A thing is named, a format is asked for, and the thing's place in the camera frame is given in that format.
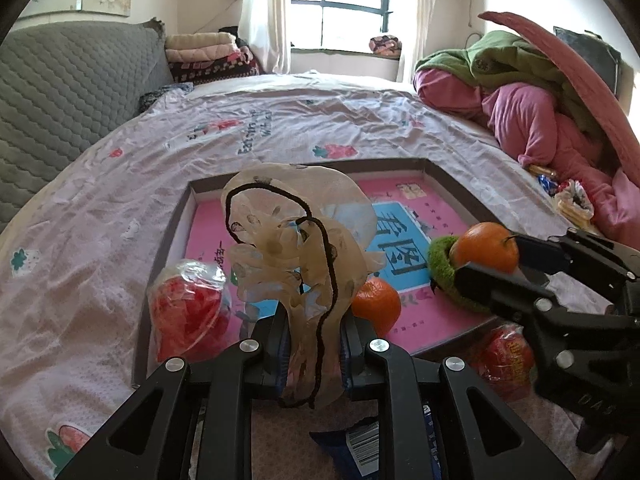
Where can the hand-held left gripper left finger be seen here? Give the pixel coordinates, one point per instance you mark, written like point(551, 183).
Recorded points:
point(265, 360)

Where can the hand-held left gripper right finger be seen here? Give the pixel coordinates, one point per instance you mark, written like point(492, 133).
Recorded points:
point(357, 360)

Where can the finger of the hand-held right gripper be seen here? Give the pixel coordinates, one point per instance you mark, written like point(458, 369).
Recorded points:
point(575, 255)
point(500, 295)

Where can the grey quilted headboard cover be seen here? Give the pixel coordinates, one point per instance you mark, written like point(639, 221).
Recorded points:
point(60, 95)

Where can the small blue packet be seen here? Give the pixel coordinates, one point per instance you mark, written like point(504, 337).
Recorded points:
point(547, 185)

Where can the dark patterned folded blanket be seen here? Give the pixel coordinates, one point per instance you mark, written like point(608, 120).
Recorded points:
point(215, 71)

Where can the sheer beige cloth black trim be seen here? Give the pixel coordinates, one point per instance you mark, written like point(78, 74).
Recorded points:
point(280, 240)

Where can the green blanket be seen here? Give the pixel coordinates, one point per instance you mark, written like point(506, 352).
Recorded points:
point(500, 60)

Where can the salmon quilted blanket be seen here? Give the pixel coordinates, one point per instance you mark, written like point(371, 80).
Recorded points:
point(565, 60)

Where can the cream folded blanket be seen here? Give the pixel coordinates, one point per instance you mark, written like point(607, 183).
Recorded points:
point(200, 41)

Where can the orange mandarin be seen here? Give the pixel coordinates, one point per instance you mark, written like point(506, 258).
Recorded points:
point(485, 250)
point(380, 307)

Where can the floral cushion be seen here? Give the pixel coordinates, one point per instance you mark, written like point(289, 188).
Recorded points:
point(385, 45)

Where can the dark framed window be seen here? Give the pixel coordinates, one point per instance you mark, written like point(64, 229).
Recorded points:
point(350, 5)

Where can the blue snack packet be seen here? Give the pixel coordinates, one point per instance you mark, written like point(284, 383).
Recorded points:
point(360, 447)

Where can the plastic bag of wafers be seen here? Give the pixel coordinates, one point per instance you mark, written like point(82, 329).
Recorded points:
point(575, 207)

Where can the dark clothing pile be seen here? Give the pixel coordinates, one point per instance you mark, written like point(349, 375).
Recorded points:
point(237, 37)

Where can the pink shallow box tray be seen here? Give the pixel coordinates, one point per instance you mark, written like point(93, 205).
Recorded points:
point(167, 260)

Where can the pink folded blanket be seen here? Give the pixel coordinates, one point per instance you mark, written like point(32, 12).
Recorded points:
point(210, 54)

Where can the grey patterned pillow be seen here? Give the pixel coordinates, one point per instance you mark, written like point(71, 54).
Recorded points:
point(160, 97)

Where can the orange snack packet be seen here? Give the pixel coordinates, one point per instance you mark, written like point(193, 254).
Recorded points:
point(542, 171)

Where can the white sheer curtain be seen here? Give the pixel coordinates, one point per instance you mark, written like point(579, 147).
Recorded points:
point(265, 15)
point(412, 15)

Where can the red egg-shaped toy packet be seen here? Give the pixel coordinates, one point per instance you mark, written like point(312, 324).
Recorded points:
point(185, 310)
point(502, 360)

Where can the magenta duvet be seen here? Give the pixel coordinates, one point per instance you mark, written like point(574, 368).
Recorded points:
point(520, 120)

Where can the printed strawberry bed sheet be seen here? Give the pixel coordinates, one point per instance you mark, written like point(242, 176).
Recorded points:
point(125, 185)

